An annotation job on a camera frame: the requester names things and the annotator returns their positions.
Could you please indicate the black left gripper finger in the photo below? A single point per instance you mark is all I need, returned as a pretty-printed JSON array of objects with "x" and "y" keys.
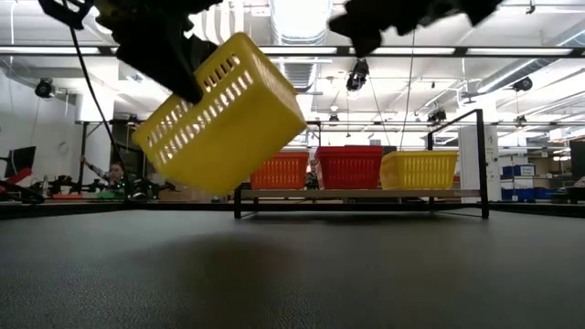
[
  {"x": 183, "y": 84},
  {"x": 201, "y": 50}
]

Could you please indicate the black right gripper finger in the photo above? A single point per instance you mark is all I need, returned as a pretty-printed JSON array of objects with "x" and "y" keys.
[
  {"x": 369, "y": 43},
  {"x": 349, "y": 25}
]

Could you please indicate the yellow plastic slotted basket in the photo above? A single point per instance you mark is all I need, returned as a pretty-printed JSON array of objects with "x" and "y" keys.
[
  {"x": 237, "y": 137},
  {"x": 418, "y": 171}
]

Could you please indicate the orange plastic slotted basket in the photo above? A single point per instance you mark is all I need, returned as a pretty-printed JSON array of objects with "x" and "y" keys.
[{"x": 279, "y": 173}]

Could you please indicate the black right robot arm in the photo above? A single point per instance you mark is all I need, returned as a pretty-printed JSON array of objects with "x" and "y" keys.
[{"x": 475, "y": 9}]

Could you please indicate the background black robot arm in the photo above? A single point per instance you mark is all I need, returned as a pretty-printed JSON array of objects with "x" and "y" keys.
[{"x": 68, "y": 185}]

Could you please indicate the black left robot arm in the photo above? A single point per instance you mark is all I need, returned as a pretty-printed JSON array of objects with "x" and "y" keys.
[{"x": 64, "y": 11}]

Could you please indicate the person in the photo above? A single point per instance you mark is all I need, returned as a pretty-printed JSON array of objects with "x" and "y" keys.
[
  {"x": 312, "y": 179},
  {"x": 114, "y": 174}
]

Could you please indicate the red plastic slotted basket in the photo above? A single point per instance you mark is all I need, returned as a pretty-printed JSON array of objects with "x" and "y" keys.
[{"x": 349, "y": 171}]

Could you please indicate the white pillar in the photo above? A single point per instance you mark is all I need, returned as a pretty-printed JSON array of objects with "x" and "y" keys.
[{"x": 468, "y": 160}]

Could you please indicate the black computer monitor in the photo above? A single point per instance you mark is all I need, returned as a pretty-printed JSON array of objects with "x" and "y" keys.
[{"x": 23, "y": 160}]

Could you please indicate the blue storage bin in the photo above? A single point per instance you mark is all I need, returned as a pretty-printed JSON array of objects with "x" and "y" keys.
[
  {"x": 525, "y": 194},
  {"x": 518, "y": 170}
]

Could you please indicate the black table mat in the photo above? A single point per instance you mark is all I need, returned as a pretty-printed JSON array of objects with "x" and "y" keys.
[{"x": 292, "y": 274}]

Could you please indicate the black ceiling camera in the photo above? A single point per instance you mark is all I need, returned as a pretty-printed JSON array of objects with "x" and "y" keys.
[
  {"x": 357, "y": 75},
  {"x": 522, "y": 84},
  {"x": 44, "y": 88},
  {"x": 437, "y": 115}
]

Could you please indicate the silver ventilation duct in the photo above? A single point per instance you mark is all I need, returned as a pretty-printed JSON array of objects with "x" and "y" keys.
[{"x": 299, "y": 27}]

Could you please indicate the black metal shelf frame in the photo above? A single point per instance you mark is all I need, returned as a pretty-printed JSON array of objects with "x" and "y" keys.
[{"x": 481, "y": 160}]

